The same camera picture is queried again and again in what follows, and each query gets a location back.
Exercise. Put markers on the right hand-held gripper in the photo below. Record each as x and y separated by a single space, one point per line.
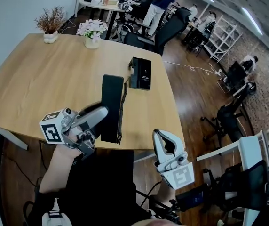
180 175

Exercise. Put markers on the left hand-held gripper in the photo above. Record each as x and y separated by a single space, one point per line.
52 132

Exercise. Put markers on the black telephone handset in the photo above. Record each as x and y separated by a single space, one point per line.
112 95

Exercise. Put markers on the person's left forearm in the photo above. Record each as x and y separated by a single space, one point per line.
57 171

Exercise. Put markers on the person's right forearm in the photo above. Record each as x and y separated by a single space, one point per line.
173 193

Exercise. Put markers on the black desk telephone base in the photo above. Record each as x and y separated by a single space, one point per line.
142 74

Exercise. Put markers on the person's left hand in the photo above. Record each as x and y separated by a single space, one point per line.
73 133

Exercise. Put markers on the white table leg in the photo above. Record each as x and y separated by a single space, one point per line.
14 139
146 157

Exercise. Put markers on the black box device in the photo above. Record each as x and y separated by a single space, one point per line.
193 196

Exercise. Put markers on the person's black-clothed body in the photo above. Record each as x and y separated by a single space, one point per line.
101 187

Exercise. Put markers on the white desk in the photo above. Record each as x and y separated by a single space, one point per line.
252 149

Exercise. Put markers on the pink flowers beige pot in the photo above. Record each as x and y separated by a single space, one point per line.
92 30

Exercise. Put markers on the black mesh office chair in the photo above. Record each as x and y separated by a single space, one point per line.
254 182

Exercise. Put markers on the dried brown plant white pot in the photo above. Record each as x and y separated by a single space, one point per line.
51 22

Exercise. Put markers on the white metal shelf rack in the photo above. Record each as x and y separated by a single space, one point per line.
223 39

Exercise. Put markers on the black chest rig mount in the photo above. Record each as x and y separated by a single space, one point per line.
165 215

